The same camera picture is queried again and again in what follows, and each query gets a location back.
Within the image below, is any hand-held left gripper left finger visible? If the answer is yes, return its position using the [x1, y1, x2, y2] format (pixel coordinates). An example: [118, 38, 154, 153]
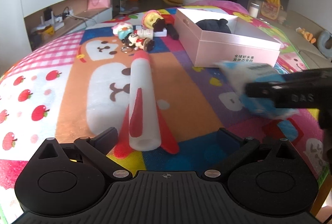
[34, 127, 131, 179]

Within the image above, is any orange plush toy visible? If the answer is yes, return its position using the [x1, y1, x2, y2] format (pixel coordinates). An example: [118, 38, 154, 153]
[296, 27, 317, 44]

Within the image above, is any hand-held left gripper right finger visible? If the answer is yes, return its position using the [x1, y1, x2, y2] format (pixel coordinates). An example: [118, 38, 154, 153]
[204, 128, 299, 179]

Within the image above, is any red printed tote bag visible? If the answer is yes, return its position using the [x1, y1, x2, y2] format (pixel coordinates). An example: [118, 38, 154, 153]
[260, 1, 284, 19]

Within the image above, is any beige sofa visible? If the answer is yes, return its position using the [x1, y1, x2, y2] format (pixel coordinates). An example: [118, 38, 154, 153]
[279, 9, 332, 69]

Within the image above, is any small white box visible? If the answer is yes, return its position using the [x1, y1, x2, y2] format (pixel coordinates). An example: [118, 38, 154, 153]
[135, 28, 168, 38]

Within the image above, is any pink cardboard box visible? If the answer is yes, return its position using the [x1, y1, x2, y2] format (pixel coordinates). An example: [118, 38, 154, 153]
[173, 7, 282, 68]

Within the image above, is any blue tissue packet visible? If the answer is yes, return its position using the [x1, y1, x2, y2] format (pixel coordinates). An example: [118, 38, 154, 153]
[216, 61, 299, 120]

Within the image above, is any pink blue small figure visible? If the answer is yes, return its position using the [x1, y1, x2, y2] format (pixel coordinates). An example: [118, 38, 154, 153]
[112, 22, 135, 39]

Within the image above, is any white red foam rocket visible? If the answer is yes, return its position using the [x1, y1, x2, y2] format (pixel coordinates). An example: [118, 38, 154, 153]
[114, 51, 180, 154]

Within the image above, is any grey blue neck pillow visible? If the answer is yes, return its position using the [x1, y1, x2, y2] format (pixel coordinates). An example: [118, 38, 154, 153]
[317, 30, 332, 59]

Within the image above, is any yellow pink doll figure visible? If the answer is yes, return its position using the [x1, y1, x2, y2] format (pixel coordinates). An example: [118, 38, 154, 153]
[143, 9, 167, 32]

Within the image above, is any colourful printed blanket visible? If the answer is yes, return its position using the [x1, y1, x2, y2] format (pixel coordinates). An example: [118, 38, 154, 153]
[0, 0, 332, 217]

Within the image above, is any black plush hat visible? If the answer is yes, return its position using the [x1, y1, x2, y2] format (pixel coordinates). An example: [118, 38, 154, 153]
[195, 18, 232, 34]

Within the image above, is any pink gift bag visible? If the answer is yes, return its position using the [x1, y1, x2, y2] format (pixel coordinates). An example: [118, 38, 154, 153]
[87, 0, 112, 11]

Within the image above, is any mouse figure keychain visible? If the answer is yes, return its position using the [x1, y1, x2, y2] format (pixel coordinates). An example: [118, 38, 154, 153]
[120, 31, 155, 53]

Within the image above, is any white lidded bottle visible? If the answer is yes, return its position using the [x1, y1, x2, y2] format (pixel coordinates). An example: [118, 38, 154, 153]
[248, 0, 261, 18]

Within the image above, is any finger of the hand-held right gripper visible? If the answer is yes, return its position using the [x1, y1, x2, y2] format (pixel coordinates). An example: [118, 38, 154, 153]
[246, 80, 286, 100]

